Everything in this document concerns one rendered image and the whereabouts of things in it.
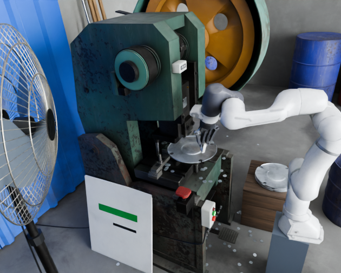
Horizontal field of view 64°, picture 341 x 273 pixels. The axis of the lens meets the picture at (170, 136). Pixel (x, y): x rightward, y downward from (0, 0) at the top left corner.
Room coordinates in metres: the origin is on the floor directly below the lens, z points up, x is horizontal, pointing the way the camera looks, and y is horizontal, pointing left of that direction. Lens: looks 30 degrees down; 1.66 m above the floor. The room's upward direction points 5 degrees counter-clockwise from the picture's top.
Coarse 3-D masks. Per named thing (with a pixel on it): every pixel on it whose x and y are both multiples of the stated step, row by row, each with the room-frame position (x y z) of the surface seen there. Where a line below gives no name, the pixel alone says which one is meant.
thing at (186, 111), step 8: (184, 80) 1.44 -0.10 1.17; (184, 88) 1.38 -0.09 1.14; (184, 96) 1.38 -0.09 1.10; (184, 104) 1.37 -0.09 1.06; (184, 112) 1.37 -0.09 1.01; (184, 120) 1.34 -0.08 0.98; (192, 120) 1.38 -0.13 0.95; (160, 128) 1.37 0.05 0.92; (168, 128) 1.34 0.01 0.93; (176, 128) 1.31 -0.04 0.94; (184, 128) 1.31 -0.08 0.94; (192, 128) 1.38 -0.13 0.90; (176, 136) 1.31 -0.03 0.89
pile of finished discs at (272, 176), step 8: (264, 168) 1.61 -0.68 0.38; (272, 168) 1.60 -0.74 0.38; (280, 168) 1.60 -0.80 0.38; (256, 176) 1.52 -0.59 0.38; (264, 176) 1.52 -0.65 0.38; (272, 176) 1.51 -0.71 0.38; (280, 176) 1.50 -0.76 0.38; (264, 184) 1.44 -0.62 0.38; (272, 184) 1.43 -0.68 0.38; (280, 184) 1.43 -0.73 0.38
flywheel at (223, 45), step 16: (160, 0) 1.80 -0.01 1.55; (176, 0) 1.79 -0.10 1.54; (192, 0) 1.73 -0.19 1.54; (208, 0) 1.68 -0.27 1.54; (224, 0) 1.63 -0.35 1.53; (240, 0) 1.55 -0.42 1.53; (208, 16) 1.68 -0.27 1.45; (240, 16) 1.55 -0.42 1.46; (256, 16) 1.58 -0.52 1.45; (208, 32) 1.68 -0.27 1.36; (224, 32) 1.63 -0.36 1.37; (240, 32) 1.58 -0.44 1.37; (256, 32) 1.54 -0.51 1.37; (208, 48) 1.68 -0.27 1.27; (224, 48) 1.63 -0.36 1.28; (240, 48) 1.58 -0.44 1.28; (256, 48) 1.57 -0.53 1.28; (224, 64) 1.63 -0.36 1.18; (240, 64) 1.54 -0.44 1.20; (208, 80) 1.68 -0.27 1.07; (224, 80) 1.59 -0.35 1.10
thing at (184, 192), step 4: (180, 188) 1.03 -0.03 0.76; (184, 188) 1.02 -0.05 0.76; (188, 188) 1.02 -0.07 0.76; (176, 192) 1.00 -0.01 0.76; (180, 192) 1.00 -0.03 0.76; (184, 192) 1.00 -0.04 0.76; (188, 192) 1.00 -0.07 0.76; (180, 196) 0.98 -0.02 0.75; (184, 196) 0.98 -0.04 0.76; (188, 196) 0.98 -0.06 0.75
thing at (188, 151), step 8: (192, 136) 1.48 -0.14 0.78; (176, 144) 1.41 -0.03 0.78; (184, 144) 1.40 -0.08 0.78; (192, 144) 1.38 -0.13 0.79; (208, 144) 1.38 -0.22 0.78; (168, 152) 1.33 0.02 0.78; (176, 152) 1.32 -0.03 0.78; (184, 152) 1.31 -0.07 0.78; (192, 152) 1.30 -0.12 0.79; (200, 152) 1.30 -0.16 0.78; (208, 152) 1.29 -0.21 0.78; (216, 152) 1.28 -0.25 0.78; (184, 160) 1.23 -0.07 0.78; (192, 160) 1.23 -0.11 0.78
